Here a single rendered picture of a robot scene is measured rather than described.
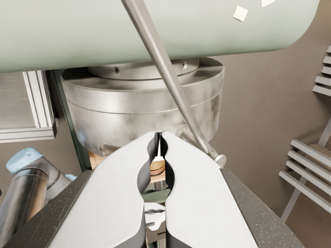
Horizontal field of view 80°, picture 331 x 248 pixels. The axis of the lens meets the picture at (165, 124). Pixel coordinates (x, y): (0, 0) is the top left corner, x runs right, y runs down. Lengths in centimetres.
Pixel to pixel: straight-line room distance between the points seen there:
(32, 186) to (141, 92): 35
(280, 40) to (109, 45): 24
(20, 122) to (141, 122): 125
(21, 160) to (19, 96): 87
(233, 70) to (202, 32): 160
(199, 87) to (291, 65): 198
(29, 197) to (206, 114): 39
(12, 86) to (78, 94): 111
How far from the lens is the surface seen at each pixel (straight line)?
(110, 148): 35
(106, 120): 31
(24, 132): 151
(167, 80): 16
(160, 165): 50
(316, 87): 257
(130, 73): 32
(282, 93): 232
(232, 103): 197
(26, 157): 60
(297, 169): 292
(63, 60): 26
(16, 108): 147
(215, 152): 26
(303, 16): 35
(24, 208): 49
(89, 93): 31
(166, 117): 29
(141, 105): 28
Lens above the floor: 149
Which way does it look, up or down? 58 degrees down
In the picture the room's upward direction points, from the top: 148 degrees clockwise
